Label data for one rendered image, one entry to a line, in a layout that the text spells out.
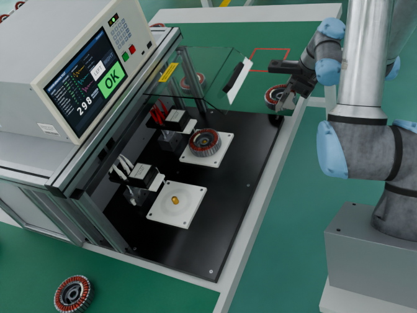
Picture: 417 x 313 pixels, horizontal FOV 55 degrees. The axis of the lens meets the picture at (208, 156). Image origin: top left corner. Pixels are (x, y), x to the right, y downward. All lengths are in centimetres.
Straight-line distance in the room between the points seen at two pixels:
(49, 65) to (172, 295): 67
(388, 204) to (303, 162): 142
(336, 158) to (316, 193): 134
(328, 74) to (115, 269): 83
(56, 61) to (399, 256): 86
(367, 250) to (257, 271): 114
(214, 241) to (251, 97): 65
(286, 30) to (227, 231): 106
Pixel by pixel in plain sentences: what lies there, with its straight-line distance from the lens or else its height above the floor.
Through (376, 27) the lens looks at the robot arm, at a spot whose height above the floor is 129.
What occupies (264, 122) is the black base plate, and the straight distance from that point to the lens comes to 143.
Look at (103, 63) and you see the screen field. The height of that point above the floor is 122.
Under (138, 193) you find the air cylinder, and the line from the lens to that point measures 130.
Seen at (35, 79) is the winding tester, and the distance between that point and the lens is 101.
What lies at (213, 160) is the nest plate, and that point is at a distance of 134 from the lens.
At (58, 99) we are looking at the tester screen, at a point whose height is 125.
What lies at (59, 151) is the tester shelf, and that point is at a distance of 112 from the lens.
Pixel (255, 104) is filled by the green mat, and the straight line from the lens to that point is 154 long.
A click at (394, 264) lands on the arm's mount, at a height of 94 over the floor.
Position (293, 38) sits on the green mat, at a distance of 186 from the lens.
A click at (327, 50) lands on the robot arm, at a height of 108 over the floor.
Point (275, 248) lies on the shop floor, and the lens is 201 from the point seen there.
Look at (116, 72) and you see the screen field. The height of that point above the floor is 117.
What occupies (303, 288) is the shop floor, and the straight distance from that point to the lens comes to 191.
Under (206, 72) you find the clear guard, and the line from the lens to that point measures 122.
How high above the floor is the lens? 175
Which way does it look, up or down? 45 degrees down
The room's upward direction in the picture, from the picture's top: 22 degrees counter-clockwise
